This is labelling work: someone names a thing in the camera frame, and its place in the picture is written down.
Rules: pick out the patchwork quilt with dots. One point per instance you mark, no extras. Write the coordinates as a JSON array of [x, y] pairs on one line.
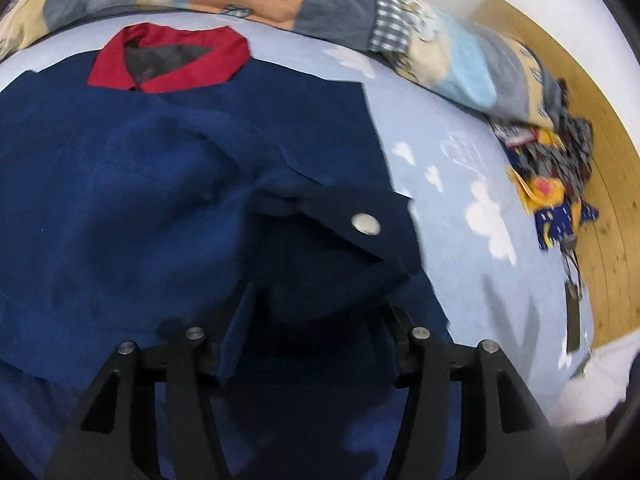
[[325, 15]]

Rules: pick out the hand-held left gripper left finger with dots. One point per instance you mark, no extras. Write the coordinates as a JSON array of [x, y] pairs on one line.
[[234, 347]]

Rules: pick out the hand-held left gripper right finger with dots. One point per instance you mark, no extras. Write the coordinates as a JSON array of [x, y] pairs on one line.
[[406, 355]]

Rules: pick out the blue cloud print bed sheet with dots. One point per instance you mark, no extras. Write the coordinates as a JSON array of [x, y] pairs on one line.
[[450, 185]]

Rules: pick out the navy jacket with red collar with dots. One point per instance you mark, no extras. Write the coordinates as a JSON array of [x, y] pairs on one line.
[[125, 185]]

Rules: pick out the colourful patterned cloth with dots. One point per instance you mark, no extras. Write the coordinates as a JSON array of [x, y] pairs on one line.
[[555, 210]]

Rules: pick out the white cloth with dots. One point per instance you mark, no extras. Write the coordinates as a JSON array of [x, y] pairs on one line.
[[600, 385]]

